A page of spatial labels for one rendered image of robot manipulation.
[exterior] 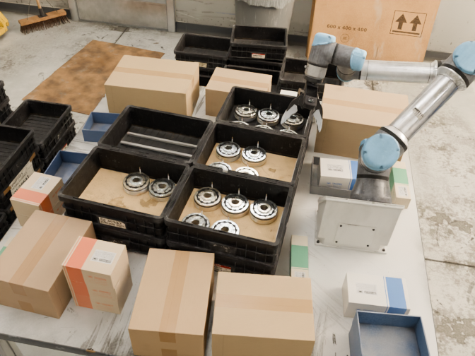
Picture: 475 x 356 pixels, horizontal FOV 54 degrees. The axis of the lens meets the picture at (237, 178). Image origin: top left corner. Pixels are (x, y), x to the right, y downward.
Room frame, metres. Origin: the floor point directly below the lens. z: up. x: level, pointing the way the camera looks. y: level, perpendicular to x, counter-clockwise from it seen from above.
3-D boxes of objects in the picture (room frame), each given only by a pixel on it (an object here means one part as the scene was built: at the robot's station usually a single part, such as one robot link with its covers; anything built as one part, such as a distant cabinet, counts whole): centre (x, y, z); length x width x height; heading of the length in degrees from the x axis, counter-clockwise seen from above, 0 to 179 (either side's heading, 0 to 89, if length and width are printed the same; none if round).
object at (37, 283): (0.97, 0.64, 0.78); 0.30 x 0.22 x 0.16; 169
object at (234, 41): (3.16, -0.10, 0.37); 0.42 x 0.34 x 0.46; 82
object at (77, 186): (1.25, 0.41, 0.87); 0.40 x 0.30 x 0.11; 77
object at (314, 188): (1.54, -0.46, 0.73); 0.27 x 0.20 x 0.05; 83
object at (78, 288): (0.90, 0.44, 0.81); 0.16 x 0.12 x 0.07; 82
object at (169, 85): (2.06, 0.45, 0.80); 0.40 x 0.30 x 0.20; 84
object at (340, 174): (1.53, -0.45, 0.75); 0.20 x 0.12 x 0.09; 86
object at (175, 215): (1.16, 0.02, 0.87); 0.40 x 0.30 x 0.11; 77
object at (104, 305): (0.91, 0.44, 0.74); 0.16 x 0.12 x 0.07; 81
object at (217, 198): (1.25, 0.11, 0.86); 0.10 x 0.10 x 0.01
